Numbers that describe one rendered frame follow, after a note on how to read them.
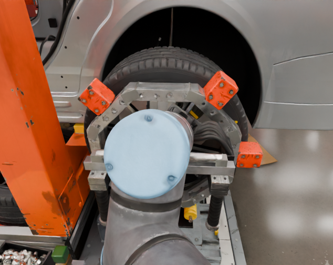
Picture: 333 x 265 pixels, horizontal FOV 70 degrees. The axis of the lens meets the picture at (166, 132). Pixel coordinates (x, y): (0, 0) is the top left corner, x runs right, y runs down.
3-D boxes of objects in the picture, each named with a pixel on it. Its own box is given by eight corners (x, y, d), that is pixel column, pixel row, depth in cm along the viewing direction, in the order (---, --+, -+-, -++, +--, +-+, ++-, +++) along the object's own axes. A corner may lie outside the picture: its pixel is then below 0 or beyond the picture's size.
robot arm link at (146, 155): (92, 196, 25) (102, 102, 24) (128, 169, 37) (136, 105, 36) (179, 215, 24) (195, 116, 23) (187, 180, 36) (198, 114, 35)
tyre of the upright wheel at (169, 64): (213, 17, 90) (71, 80, 108) (221, 28, 71) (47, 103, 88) (251, 148, 122) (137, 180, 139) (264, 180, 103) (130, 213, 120)
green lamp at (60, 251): (70, 252, 82) (67, 245, 80) (65, 263, 79) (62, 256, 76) (58, 251, 82) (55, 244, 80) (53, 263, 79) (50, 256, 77)
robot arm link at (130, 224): (109, 336, 23) (125, 216, 22) (93, 261, 34) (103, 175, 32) (191, 313, 27) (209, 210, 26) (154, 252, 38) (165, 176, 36)
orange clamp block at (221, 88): (216, 100, 83) (235, 80, 79) (219, 111, 76) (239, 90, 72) (201, 89, 81) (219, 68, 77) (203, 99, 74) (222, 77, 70)
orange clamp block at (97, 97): (116, 94, 84) (96, 77, 80) (111, 104, 77) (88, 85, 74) (104, 106, 87) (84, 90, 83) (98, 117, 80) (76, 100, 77)
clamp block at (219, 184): (222, 174, 74) (225, 160, 71) (227, 196, 66) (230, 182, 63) (206, 173, 74) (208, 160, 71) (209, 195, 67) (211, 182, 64)
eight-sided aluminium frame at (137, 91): (225, 197, 107) (247, 83, 78) (227, 210, 102) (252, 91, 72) (105, 193, 110) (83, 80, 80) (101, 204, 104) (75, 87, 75)
